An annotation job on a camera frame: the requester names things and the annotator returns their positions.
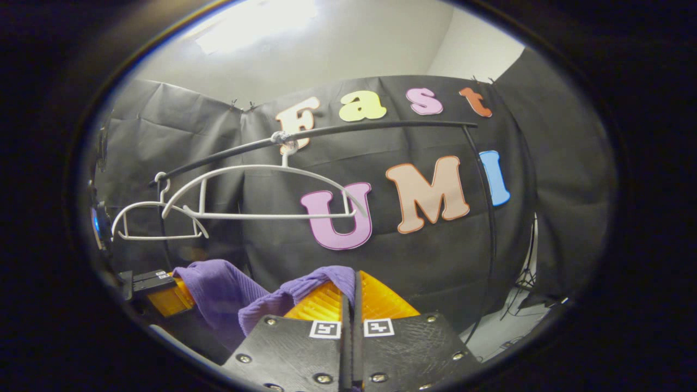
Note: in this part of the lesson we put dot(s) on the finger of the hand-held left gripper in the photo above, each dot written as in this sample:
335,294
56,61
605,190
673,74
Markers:
147,275
169,299

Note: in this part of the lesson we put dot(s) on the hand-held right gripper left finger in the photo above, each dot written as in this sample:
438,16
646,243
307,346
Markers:
294,354

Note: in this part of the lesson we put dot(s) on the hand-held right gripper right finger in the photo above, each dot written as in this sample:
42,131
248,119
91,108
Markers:
408,354

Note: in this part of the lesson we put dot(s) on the purple shirt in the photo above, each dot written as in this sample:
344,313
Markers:
218,294

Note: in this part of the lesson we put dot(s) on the white clothes hanger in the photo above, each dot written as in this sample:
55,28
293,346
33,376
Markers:
152,238
272,216

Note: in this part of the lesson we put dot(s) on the black clothes rack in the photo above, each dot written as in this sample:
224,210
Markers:
381,124

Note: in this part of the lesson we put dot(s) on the black tripod stand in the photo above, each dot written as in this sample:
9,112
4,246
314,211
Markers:
527,272

